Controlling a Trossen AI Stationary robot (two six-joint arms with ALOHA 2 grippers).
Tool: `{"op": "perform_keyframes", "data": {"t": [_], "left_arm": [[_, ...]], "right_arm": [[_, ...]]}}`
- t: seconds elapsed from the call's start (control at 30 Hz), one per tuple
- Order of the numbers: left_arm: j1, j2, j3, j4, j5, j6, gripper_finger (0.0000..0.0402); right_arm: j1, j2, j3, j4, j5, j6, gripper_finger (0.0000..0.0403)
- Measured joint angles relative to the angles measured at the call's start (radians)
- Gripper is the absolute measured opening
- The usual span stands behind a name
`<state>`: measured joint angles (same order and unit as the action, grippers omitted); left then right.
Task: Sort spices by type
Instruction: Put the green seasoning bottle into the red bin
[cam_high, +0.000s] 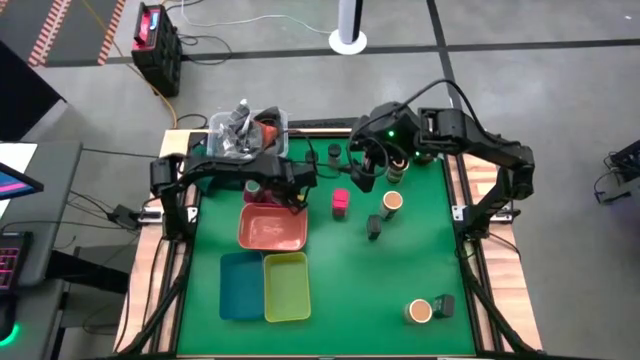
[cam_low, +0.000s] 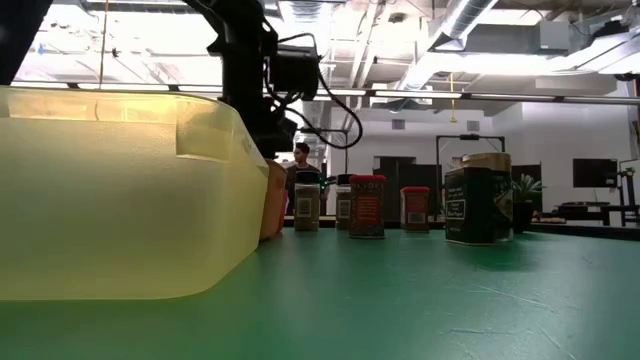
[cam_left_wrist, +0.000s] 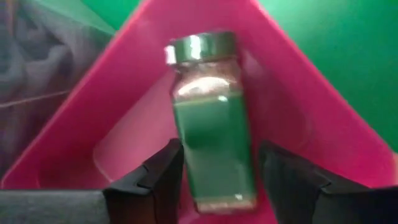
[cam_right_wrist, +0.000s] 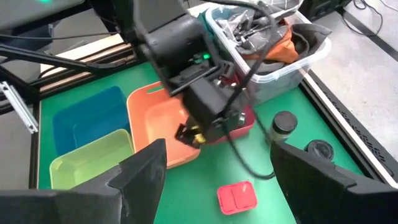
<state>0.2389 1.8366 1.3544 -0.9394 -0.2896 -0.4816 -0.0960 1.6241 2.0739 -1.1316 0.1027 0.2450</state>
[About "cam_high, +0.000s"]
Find green table mat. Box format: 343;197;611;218
177;135;477;357

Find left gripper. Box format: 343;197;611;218
274;159;319;211

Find white paper sheet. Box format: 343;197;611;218
0;142;39;175

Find black power adapter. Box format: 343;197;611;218
109;203;164;230

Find black device with cables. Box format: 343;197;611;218
593;139;640;206

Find white pole with round base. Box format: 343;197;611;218
328;0;369;56

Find black floor cable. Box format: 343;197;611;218
178;33;234;66

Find silver power strip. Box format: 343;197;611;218
451;202;516;224

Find black pepper tin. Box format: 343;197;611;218
365;214;383;242
431;293;457;320

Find black and red toolbox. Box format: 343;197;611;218
130;2;183;99

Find crumpled silver bags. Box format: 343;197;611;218
217;98;257;157

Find glowing desk device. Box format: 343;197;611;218
0;319;22;351

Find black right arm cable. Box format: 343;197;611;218
397;78;506;146

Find white floor cable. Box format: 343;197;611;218
178;0;335;37

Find orange plastic tray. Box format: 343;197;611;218
237;202;309;252

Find magenta plastic tray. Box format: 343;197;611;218
242;178;301;207

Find black flat panel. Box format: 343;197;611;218
0;39;68;144

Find dark green cloth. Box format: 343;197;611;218
189;142;221;196

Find orange item in bin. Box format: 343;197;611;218
259;122;279;150

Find backlit keyboard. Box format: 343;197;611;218
0;231;34;297

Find yellow-green plastic tray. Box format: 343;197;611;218
263;251;312;324

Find desk computer monitor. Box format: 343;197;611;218
0;162;45;202

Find black item in bin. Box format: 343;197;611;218
253;105;281;126

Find pink cube block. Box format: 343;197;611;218
331;188;351;220

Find blue plastic tray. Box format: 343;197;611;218
218;251;266;322

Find yellow floor cable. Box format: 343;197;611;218
79;0;179;130

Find clear plastic storage bin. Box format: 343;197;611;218
206;108;290;160

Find dark grey desk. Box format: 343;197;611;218
0;140;131;360

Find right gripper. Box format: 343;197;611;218
349;114;409;194

